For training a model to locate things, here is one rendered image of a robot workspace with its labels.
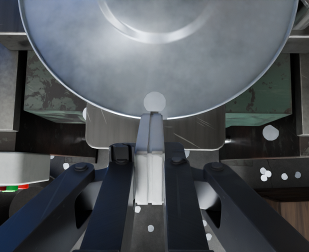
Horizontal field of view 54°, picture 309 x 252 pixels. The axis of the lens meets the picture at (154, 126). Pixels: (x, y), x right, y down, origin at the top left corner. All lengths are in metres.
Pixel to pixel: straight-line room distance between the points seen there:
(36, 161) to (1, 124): 0.09
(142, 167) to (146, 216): 0.95
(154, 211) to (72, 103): 0.70
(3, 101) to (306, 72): 0.45
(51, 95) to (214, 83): 0.25
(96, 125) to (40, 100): 0.18
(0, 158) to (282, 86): 0.43
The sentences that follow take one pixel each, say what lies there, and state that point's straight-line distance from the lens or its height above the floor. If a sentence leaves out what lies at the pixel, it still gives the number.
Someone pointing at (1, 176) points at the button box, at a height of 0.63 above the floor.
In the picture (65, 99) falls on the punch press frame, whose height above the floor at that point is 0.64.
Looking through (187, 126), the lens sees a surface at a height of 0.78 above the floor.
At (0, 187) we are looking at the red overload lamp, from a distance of 0.52.
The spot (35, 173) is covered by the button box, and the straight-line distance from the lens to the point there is 0.55.
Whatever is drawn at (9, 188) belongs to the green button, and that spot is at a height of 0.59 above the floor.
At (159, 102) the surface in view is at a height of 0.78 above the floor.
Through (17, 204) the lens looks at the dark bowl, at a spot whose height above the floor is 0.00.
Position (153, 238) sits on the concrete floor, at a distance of 1.11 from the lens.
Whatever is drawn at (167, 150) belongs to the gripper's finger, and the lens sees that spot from 0.17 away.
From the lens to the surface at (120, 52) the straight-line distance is 0.32.
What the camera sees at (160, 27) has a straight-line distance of 0.32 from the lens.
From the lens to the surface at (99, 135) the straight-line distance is 0.31.
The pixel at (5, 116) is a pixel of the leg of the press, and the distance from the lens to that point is 0.50.
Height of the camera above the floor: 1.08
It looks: 83 degrees down
